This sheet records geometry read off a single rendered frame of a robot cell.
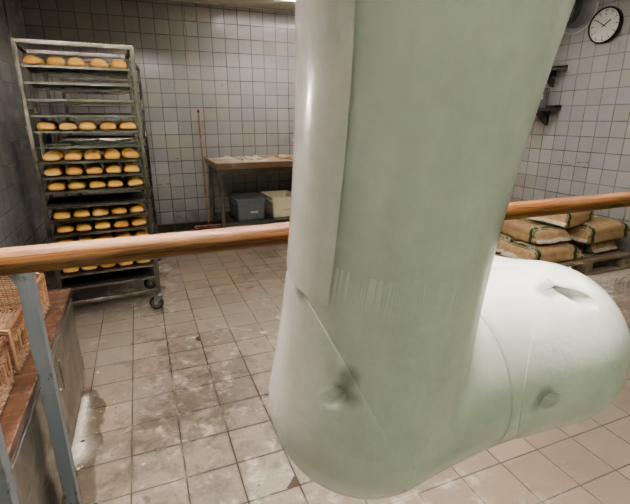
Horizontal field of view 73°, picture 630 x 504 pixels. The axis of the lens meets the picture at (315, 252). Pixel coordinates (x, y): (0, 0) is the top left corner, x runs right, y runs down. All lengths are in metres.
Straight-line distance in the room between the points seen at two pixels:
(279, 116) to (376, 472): 5.59
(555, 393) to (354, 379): 0.13
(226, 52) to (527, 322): 5.47
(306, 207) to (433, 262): 0.05
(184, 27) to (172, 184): 1.76
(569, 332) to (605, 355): 0.03
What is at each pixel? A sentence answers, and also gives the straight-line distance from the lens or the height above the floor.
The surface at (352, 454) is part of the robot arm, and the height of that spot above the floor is 1.20.
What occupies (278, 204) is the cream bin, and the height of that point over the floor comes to 0.38.
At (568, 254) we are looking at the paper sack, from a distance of 4.34.
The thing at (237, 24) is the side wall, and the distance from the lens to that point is 5.72.
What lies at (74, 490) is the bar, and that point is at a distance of 1.82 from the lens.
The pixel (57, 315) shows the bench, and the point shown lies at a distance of 2.05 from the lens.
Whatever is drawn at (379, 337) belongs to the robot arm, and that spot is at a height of 1.26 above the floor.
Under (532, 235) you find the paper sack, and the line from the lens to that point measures 4.15.
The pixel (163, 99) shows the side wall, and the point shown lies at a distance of 5.50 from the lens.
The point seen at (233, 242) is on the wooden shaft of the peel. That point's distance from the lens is 0.55.
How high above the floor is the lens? 1.34
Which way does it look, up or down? 17 degrees down
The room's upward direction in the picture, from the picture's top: straight up
